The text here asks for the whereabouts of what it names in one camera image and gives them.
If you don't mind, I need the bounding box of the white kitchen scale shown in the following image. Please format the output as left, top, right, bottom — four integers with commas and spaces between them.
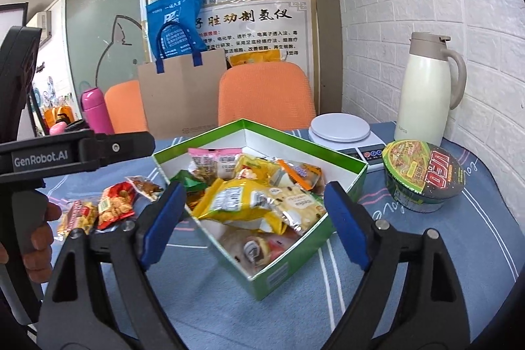
308, 113, 386, 172

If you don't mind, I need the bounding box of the blue tote bag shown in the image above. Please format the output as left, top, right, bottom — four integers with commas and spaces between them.
147, 0, 207, 74

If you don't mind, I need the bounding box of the small pink lid bottle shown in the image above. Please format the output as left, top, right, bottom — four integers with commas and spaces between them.
49, 122, 68, 136

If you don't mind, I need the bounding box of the blue tablecloth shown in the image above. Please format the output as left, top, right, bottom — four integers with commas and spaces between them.
37, 119, 524, 349

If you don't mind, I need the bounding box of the clear packet dark snack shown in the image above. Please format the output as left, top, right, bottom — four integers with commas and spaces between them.
219, 228, 286, 269

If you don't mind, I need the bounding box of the white black snack bag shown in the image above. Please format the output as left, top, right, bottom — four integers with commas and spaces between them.
252, 186, 326, 236

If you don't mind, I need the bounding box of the pink snack packet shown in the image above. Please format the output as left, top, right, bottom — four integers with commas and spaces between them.
188, 147, 242, 184

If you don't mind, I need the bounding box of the yellow chips bag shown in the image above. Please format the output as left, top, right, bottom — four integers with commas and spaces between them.
192, 178, 287, 236

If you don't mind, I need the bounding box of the instant noodle bowl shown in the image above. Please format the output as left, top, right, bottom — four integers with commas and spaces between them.
383, 139, 466, 213

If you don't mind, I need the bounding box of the green peas snack bag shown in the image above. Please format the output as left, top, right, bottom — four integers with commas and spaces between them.
170, 170, 208, 194

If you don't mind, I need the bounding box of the yellow peanut snack packet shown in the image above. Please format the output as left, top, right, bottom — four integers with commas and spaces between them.
57, 200, 98, 242

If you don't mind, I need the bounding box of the pink thermos bottle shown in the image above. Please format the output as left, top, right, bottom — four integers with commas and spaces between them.
80, 87, 114, 135

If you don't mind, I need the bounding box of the framed chinese poster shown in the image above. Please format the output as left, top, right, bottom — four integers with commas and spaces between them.
197, 0, 320, 107

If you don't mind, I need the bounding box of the orange wafer packet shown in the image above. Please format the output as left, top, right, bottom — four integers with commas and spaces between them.
275, 159, 323, 191

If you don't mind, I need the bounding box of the orange chair centre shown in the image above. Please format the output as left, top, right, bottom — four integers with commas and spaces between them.
218, 61, 316, 131

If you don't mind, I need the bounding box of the green cardboard box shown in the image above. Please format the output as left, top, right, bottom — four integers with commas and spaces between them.
153, 119, 368, 300

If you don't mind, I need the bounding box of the brown paper bag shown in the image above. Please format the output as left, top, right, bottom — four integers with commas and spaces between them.
137, 49, 227, 139

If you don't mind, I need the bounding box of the orange red snack packet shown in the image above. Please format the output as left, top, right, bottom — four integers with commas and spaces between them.
97, 181, 136, 230

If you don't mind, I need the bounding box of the cream thermal jug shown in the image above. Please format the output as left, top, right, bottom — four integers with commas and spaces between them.
394, 32, 467, 146

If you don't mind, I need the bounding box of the person left hand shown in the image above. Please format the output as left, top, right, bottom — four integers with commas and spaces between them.
23, 202, 61, 283

